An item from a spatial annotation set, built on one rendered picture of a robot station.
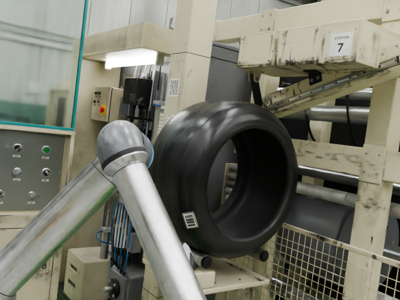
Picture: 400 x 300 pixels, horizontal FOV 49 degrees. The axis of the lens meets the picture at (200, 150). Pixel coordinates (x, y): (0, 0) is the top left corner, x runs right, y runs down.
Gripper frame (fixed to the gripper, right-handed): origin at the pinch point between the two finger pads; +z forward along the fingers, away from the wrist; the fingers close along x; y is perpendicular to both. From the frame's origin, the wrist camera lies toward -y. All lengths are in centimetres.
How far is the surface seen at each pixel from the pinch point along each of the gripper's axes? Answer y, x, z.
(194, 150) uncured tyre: -14.7, 6.6, 26.0
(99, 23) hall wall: 188, -392, 903
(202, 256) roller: 18.5, -1.0, 9.9
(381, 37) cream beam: -18, 73, 63
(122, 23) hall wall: 214, -352, 936
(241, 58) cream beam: -11, 21, 91
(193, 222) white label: 4.1, 0.6, 12.7
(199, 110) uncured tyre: -17.5, 7.6, 45.0
